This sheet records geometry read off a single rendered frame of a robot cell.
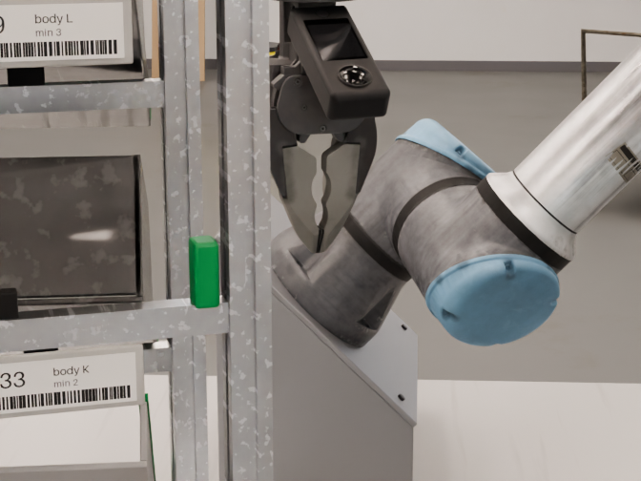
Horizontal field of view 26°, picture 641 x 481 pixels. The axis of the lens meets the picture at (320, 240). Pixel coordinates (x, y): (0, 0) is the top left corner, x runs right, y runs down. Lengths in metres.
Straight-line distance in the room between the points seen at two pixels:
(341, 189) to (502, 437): 0.65
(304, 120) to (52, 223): 0.41
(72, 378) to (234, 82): 0.15
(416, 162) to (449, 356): 3.12
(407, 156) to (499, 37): 9.66
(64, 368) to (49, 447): 1.02
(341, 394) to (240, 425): 0.77
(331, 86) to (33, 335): 0.41
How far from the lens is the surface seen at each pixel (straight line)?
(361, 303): 1.44
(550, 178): 1.31
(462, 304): 1.30
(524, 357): 4.53
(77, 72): 0.80
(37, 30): 0.61
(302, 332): 1.42
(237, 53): 0.63
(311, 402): 1.44
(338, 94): 0.99
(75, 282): 0.69
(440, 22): 11.03
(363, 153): 1.09
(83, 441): 1.68
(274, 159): 1.07
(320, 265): 1.43
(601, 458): 1.64
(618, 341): 4.74
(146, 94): 0.80
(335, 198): 1.09
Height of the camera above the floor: 1.51
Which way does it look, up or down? 15 degrees down
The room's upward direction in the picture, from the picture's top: straight up
